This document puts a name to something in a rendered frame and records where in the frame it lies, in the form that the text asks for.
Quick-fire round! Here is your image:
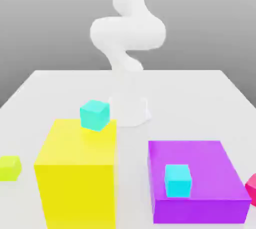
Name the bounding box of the small turquoise cube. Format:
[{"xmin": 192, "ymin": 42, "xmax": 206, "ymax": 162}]
[{"xmin": 79, "ymin": 99, "xmax": 111, "ymax": 133}]

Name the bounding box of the small cyan cube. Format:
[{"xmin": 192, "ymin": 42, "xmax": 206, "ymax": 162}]
[{"xmin": 164, "ymin": 164, "xmax": 193, "ymax": 199}]

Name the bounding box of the small lime cube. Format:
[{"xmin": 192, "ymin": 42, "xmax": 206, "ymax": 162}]
[{"xmin": 0, "ymin": 155, "xmax": 23, "ymax": 182}]

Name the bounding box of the small pink cube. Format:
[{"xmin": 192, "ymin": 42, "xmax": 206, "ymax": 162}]
[{"xmin": 244, "ymin": 173, "xmax": 256, "ymax": 207}]

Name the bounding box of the large yellow box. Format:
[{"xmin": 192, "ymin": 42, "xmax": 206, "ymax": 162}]
[{"xmin": 33, "ymin": 118, "xmax": 118, "ymax": 229}]

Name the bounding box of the large purple box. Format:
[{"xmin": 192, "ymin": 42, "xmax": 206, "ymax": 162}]
[{"xmin": 147, "ymin": 140, "xmax": 252, "ymax": 225}]

